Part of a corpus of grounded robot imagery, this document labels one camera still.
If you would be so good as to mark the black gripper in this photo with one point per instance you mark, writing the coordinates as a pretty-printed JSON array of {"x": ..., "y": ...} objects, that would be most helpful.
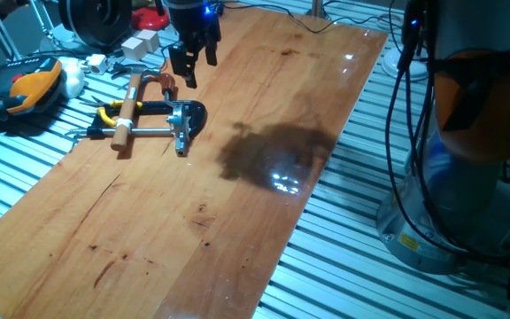
[{"x": 193, "y": 22}]

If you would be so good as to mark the metal lever with brown knob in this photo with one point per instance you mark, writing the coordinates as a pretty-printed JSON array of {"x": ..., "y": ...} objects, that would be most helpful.
[{"x": 166, "y": 83}]

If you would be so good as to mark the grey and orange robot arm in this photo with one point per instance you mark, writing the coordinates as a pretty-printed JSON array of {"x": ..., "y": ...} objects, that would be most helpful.
[{"x": 458, "y": 186}]

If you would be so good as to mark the black base lever press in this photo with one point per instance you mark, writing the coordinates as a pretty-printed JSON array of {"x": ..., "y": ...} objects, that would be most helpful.
[{"x": 195, "y": 117}]

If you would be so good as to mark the red round object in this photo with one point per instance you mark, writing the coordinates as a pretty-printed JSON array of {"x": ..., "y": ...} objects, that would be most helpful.
[{"x": 149, "y": 20}]

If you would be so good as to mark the black filament spool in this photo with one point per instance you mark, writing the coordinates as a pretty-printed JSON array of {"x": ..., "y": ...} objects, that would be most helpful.
[{"x": 95, "y": 20}]

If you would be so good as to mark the white rounded object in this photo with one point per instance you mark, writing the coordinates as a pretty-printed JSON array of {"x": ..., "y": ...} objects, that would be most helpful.
[{"x": 73, "y": 80}]

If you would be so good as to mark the grey round stand base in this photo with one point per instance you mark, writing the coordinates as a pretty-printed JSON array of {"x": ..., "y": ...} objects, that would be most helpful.
[{"x": 60, "y": 42}]

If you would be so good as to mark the orange and black teach pendant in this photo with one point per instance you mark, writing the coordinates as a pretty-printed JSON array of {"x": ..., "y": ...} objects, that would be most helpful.
[{"x": 33, "y": 86}]

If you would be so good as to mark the large wooden board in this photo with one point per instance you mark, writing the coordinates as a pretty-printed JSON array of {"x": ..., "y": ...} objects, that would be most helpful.
[{"x": 149, "y": 221}]

